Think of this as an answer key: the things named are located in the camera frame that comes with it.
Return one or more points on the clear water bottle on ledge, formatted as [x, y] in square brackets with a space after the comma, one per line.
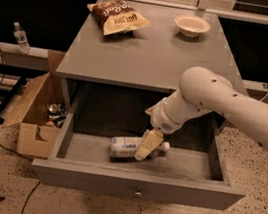
[21, 38]

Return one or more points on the grey open top drawer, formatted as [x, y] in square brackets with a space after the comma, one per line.
[193, 172]

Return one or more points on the white paper bowl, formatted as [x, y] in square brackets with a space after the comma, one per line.
[191, 26]

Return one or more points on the open cardboard box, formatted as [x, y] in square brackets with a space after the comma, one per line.
[37, 135]

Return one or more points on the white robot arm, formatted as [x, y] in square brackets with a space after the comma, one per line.
[200, 92]

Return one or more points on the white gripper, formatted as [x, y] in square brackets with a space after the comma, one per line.
[160, 119]

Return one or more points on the crushed metal cans in box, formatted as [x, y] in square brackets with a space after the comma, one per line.
[56, 115]

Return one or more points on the metal drawer knob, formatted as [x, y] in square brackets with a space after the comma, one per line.
[138, 193]

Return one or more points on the blue label plastic bottle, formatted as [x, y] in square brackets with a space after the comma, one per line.
[125, 147]

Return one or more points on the black table leg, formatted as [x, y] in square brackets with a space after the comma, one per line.
[10, 94]

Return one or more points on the brown yellow chip bag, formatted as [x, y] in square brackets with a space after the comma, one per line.
[117, 17]

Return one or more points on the grey wooden cabinet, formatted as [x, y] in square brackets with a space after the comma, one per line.
[152, 58]

